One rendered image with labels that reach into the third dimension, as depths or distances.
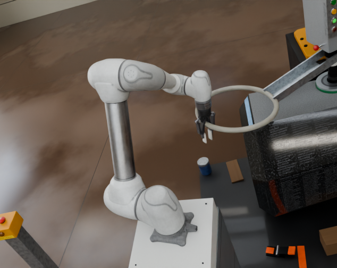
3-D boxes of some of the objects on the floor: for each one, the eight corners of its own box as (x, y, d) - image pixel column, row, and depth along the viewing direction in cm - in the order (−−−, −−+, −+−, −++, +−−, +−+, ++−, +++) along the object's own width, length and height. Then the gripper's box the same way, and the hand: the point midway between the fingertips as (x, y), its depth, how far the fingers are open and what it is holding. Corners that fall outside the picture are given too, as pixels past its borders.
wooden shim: (226, 163, 336) (225, 161, 335) (237, 160, 335) (236, 158, 334) (232, 183, 316) (232, 182, 315) (243, 179, 315) (243, 178, 314)
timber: (327, 256, 245) (326, 245, 238) (320, 240, 254) (318, 229, 247) (375, 245, 241) (375, 234, 233) (366, 229, 250) (366, 218, 243)
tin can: (209, 176, 330) (205, 166, 322) (199, 174, 336) (195, 164, 328) (213, 168, 336) (210, 157, 328) (203, 166, 342) (200, 156, 334)
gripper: (195, 115, 206) (200, 149, 219) (219, 103, 212) (222, 137, 226) (187, 110, 211) (192, 143, 225) (211, 98, 217) (215, 132, 231)
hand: (207, 135), depth 223 cm, fingers closed on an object, 4 cm apart
